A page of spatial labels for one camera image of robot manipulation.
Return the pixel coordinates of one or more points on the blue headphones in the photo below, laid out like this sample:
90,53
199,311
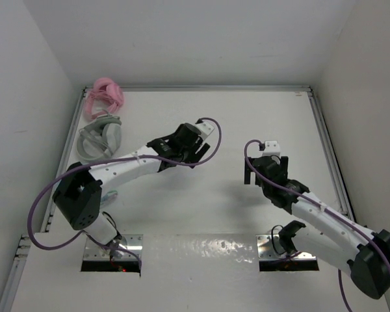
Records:
108,198

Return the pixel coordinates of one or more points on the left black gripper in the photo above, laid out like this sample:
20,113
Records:
189,159

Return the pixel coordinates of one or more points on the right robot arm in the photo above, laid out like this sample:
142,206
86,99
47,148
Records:
317,229

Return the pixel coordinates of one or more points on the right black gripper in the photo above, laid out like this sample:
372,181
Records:
282,164

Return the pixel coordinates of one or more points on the aluminium table frame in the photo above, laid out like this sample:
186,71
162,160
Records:
198,227

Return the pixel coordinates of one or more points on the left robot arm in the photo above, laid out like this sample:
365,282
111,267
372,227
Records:
78,195

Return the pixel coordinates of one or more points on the metal base plate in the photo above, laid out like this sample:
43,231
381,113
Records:
269,249
92,252

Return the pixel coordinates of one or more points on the grey headphones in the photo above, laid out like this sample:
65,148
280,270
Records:
100,139

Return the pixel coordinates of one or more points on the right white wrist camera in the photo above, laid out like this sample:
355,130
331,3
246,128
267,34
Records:
270,148

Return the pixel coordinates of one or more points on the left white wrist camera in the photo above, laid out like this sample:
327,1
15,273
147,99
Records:
205,128

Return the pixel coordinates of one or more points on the pink headphones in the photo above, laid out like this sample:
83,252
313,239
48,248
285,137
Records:
106,91

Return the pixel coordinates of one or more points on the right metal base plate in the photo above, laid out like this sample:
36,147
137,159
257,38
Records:
269,249

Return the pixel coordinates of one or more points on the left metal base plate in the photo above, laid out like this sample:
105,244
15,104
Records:
92,252

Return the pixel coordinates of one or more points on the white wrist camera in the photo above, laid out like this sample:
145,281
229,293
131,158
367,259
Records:
205,128
270,148

